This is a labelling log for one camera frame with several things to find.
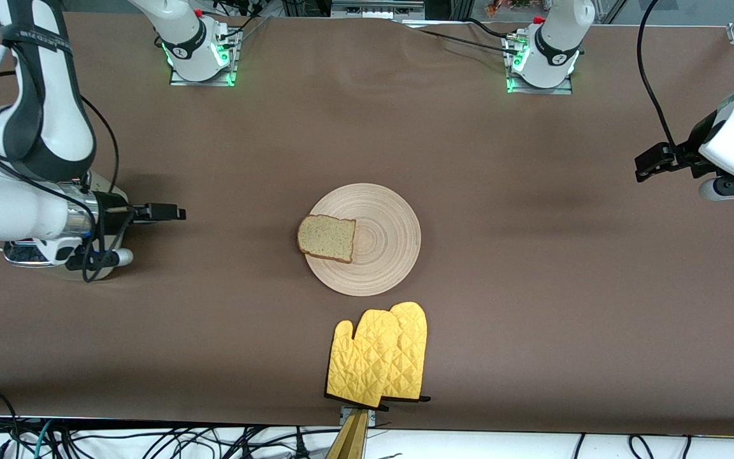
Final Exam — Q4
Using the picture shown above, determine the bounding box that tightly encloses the brown bread slice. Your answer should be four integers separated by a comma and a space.
297, 214, 357, 264

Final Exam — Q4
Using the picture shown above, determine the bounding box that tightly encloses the round wooden plate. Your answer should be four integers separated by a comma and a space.
304, 183, 422, 297

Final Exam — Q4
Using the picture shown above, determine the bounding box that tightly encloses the cream chrome two-slot toaster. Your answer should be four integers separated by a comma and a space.
3, 185, 129, 282

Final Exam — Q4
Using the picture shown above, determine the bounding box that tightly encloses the orange decoration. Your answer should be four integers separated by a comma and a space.
485, 0, 547, 17

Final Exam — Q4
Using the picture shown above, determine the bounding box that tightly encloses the yellow quilted oven mitt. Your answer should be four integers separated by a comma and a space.
325, 309, 404, 409
380, 302, 432, 404

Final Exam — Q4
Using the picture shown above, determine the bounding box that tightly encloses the grey power strip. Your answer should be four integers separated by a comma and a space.
331, 0, 426, 20

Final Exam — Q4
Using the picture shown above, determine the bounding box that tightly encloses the wooden beam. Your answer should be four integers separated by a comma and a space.
325, 409, 369, 459

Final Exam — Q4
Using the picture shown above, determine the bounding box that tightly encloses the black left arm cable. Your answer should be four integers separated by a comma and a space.
636, 0, 685, 152

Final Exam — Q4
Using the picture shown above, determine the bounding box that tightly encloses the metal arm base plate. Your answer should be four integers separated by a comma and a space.
505, 32, 575, 96
169, 29, 241, 87

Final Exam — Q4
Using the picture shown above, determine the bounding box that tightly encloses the black base cable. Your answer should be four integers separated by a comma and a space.
213, 0, 273, 40
404, 18, 524, 55

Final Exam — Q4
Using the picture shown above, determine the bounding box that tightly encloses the teal cable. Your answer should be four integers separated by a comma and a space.
32, 419, 57, 459

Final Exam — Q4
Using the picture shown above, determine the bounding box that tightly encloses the small metal bracket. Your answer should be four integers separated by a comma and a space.
340, 407, 378, 428

